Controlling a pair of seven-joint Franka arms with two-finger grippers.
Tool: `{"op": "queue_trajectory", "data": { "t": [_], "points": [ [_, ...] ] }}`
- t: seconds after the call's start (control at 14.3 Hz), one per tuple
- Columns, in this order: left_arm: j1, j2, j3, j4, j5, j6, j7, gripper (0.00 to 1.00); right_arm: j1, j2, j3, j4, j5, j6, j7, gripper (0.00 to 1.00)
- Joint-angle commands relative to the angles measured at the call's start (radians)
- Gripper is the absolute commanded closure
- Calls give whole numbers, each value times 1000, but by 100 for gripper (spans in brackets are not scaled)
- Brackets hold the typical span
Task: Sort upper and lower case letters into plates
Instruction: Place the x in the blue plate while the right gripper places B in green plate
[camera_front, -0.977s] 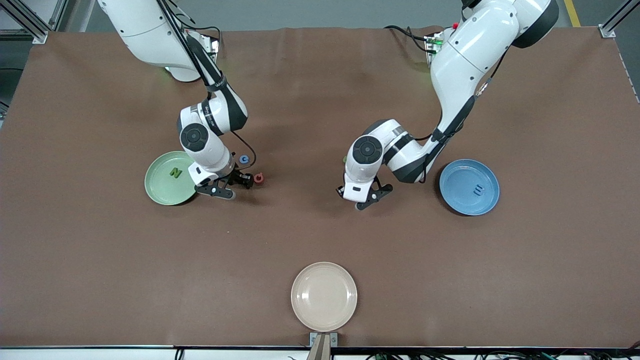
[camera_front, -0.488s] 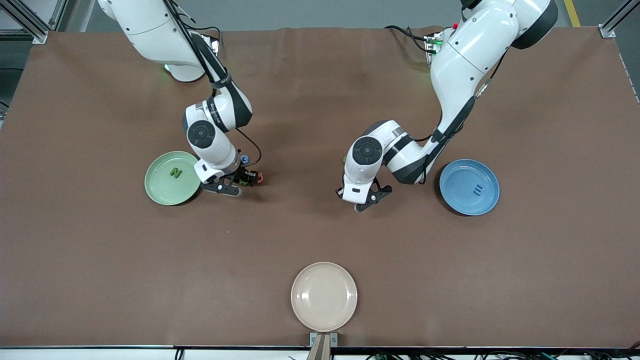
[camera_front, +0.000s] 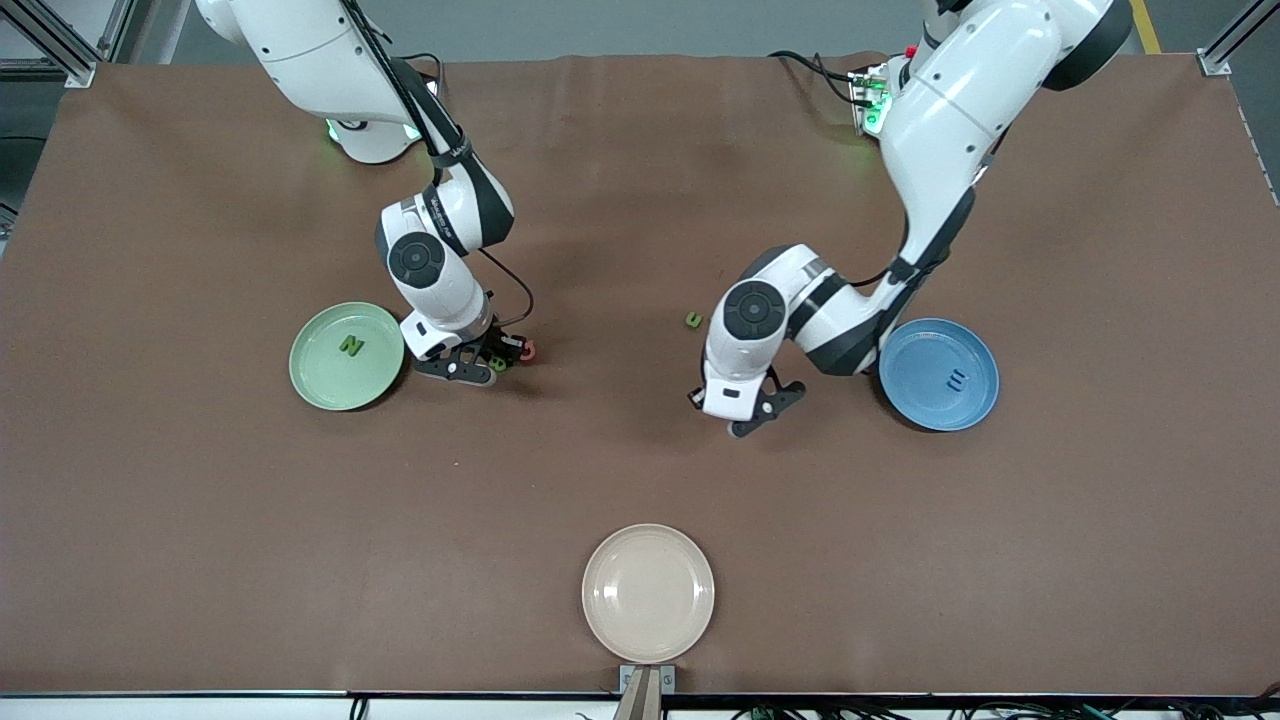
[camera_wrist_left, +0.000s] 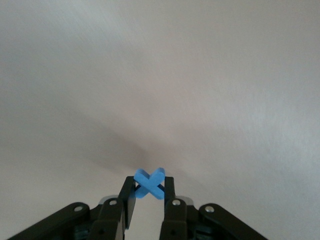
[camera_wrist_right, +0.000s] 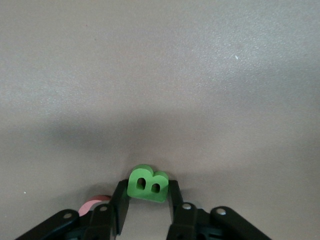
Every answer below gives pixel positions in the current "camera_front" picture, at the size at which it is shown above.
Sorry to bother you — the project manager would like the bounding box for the brown table cover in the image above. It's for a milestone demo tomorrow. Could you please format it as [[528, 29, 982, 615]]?
[[0, 52, 1280, 698]]

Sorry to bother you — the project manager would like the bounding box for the light green plate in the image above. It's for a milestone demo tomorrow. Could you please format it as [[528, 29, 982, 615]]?
[[289, 302, 406, 412]]

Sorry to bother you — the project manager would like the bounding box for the beige plate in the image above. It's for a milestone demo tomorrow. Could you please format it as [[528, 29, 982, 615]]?
[[582, 524, 716, 664]]

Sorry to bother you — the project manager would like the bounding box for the blue plate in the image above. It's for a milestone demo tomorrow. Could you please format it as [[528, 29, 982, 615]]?
[[878, 318, 1000, 433]]

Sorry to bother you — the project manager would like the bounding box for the black arm base cable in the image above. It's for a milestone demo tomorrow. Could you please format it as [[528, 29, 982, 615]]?
[[768, 48, 863, 106], [395, 50, 444, 96]]

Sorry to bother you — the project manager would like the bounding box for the camera support post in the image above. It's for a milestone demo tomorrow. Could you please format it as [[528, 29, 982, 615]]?
[[612, 668, 664, 720]]

